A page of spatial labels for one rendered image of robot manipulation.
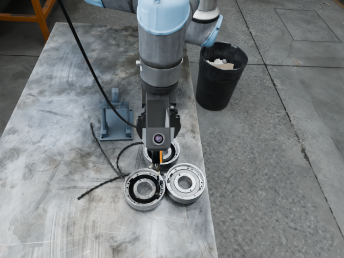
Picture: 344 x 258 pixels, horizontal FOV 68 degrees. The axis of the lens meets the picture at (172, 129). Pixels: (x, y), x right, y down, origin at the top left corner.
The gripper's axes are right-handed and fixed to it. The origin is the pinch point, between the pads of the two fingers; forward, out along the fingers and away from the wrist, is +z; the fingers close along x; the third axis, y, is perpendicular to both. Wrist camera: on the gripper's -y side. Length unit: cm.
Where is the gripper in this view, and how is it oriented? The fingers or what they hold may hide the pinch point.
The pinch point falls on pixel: (157, 147)
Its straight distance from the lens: 61.8
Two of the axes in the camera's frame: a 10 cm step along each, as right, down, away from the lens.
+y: -1.0, -7.7, 6.3
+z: -0.7, 6.3, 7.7
